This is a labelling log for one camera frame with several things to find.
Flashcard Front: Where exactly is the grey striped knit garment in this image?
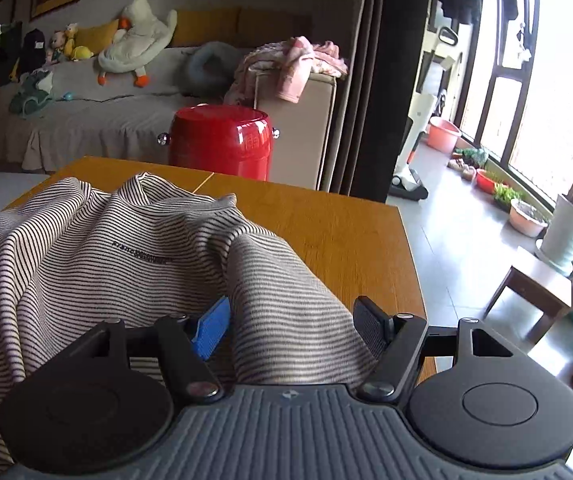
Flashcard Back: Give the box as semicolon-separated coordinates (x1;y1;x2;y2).
0;173;375;474

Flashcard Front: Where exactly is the pink clothes pile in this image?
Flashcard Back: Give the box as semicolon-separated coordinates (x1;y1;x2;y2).
224;36;349;106

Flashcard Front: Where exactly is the white floor cleaner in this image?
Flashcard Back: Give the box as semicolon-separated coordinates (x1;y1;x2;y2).
387;24;461;202

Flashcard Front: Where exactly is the small wooden stool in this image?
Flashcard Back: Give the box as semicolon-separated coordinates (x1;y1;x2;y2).
482;247;572;344

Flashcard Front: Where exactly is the red plastic basin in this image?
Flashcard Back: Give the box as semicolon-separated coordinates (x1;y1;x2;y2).
474;169;505;195

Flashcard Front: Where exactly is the pink metal bowl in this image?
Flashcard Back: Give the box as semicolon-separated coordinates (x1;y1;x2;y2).
509;198;548;238

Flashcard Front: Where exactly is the red round stool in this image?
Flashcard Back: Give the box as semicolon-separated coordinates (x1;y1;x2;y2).
157;104;279;181

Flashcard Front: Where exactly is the pink basin far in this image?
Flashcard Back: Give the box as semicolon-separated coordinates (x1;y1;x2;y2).
427;116;461;154

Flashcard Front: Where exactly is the beige cabinet box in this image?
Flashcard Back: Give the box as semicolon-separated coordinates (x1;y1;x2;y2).
254;70;337;190

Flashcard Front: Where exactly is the white ribbed plant pot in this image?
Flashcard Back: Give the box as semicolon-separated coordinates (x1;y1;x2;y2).
535;194;573;276

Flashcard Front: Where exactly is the grey covered sofa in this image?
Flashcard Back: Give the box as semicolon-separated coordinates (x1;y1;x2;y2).
0;48;221;172

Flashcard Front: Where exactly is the grey neck pillow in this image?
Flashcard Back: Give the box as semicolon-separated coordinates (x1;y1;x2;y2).
180;41;246;98

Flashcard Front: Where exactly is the white goose plush toy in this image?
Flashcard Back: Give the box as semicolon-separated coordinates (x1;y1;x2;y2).
98;0;178;88

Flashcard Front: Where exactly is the yellow cushion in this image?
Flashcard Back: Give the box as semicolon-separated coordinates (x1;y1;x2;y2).
75;20;119;55

